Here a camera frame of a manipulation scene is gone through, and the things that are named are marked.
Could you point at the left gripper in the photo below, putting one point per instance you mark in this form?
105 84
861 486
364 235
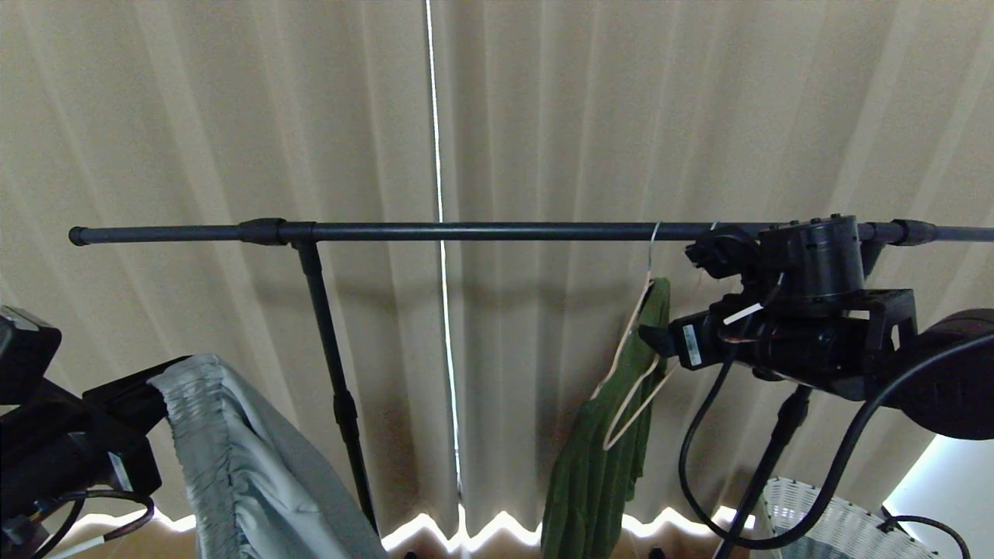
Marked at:
70 450

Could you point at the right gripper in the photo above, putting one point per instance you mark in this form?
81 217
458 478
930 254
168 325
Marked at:
776 345

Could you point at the pale grey shorts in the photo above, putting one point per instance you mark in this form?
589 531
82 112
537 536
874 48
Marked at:
248 466

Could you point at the green long-sleeved shirt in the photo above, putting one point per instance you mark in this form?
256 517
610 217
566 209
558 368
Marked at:
590 481

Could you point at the white laundry basket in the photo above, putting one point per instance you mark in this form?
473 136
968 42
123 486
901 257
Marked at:
854 536

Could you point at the black clothes rack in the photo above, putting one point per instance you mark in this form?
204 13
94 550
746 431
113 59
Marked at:
466 231

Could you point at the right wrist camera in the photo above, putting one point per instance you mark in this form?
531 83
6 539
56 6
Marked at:
722 252

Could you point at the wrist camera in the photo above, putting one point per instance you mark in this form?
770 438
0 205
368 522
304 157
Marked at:
722 252
27 349

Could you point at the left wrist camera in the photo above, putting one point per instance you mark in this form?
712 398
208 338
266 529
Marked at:
27 349

